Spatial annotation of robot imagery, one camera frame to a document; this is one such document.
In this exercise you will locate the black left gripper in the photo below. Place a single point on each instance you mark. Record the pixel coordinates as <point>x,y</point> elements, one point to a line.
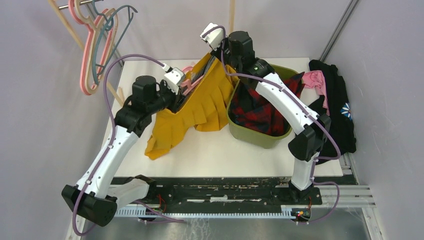
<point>177,99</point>

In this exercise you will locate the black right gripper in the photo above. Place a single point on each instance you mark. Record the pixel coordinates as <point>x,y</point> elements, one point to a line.
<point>217,52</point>

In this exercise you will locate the pink plastic hanger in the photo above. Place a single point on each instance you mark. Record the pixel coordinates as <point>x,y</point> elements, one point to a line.
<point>89,53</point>
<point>190,84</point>

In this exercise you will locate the yellow skirt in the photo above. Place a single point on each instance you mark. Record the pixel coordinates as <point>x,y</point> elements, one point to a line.
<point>205,110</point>

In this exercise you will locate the red plaid skirt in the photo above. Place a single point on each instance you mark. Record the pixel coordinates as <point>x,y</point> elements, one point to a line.
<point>250,110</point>

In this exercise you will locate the olive green plastic basket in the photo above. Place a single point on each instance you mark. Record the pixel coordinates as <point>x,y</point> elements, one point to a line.
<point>251,136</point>

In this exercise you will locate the grey blue plastic hanger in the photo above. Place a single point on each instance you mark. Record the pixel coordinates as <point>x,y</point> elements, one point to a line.
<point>109,27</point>

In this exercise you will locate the beige wooden hanger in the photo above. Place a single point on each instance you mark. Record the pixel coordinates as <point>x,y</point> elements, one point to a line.
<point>99,49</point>

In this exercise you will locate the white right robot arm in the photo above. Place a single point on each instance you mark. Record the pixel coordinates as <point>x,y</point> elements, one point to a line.
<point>311,129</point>

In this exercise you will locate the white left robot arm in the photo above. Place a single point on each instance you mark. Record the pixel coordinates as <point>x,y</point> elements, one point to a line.
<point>92,197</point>

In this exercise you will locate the wooden clothes rack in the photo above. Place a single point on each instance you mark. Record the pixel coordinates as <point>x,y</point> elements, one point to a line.
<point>120,96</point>

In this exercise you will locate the pink garment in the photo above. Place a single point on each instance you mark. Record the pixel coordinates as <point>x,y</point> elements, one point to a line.
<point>316,80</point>

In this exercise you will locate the black garment with flower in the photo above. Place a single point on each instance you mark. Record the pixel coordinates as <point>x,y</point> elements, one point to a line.
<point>337,105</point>

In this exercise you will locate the metal rack rod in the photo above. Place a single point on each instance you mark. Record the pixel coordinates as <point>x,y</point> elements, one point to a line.
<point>81,3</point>

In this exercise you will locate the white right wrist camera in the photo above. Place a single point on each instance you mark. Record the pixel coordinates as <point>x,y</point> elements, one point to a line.
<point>213,34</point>

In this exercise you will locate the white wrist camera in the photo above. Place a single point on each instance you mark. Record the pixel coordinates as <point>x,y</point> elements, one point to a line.
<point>213,34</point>
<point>173,77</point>

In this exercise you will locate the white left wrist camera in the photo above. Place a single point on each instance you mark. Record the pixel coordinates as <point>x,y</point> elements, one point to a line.
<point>173,77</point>

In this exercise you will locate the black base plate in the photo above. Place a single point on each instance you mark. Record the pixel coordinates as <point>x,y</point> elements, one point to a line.
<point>228,195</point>

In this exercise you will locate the white cable duct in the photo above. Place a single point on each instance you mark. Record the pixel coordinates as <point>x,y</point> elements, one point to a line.
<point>139,211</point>

